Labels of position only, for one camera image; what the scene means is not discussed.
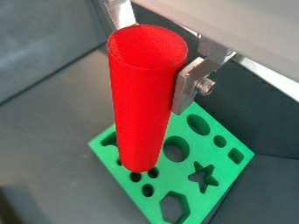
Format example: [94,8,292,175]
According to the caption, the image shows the red cylinder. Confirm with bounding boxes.
[106,24,188,172]

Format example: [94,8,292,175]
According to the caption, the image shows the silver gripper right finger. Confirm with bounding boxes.
[172,38,236,115]

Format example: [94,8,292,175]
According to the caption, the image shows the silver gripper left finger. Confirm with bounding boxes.
[104,0,136,31]

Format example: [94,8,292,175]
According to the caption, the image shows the green foam shape board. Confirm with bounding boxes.
[88,104,254,224]

